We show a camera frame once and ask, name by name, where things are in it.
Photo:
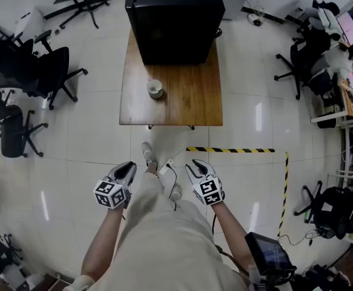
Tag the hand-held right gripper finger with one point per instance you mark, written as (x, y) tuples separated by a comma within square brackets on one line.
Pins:
[(190, 174), (205, 168)]

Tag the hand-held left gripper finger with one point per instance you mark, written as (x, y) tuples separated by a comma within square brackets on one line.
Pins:
[(133, 174), (115, 170)]

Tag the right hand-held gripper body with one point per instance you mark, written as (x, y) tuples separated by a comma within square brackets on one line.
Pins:
[(208, 191)]

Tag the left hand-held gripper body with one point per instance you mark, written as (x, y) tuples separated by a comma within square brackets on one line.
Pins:
[(109, 194)]

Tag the white cup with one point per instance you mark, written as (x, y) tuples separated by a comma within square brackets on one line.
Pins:
[(155, 93)]

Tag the metal spoon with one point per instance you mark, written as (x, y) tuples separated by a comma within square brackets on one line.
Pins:
[(153, 87)]

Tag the person's left forearm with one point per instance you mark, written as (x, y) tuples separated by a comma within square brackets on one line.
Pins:
[(103, 244)]

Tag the person's right forearm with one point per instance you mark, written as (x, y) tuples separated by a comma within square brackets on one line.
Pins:
[(230, 232)]

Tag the person's right white shoe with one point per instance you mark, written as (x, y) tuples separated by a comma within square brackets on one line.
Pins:
[(176, 192)]

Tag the person's white shoe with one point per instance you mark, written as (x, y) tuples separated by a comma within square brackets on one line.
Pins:
[(148, 151), (176, 192)]

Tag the white power strip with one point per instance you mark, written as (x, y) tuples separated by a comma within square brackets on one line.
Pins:
[(165, 167)]

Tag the person's left white shoe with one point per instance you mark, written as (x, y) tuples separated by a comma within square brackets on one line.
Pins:
[(148, 151)]

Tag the yellow black hazard tape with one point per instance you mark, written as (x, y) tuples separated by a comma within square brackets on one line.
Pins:
[(284, 192), (230, 150)]

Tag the person's beige clothing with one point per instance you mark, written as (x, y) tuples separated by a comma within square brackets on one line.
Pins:
[(167, 247)]

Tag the black tablet screen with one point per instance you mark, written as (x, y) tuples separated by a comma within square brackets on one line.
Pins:
[(267, 252)]

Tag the black office chair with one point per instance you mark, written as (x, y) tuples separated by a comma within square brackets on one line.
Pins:
[(53, 68), (303, 59), (12, 135), (9, 62), (336, 211)]

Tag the black mini fridge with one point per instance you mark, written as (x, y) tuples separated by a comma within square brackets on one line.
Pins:
[(173, 20)]

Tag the white framed wooden desk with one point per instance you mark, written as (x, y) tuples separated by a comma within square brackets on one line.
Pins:
[(348, 105)]

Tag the white air purifier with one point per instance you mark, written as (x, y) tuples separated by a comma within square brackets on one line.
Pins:
[(29, 23)]

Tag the black wheeled screen stand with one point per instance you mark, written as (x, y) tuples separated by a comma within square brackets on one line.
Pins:
[(79, 2)]

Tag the pink lit monitor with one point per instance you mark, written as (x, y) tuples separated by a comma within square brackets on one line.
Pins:
[(350, 27)]

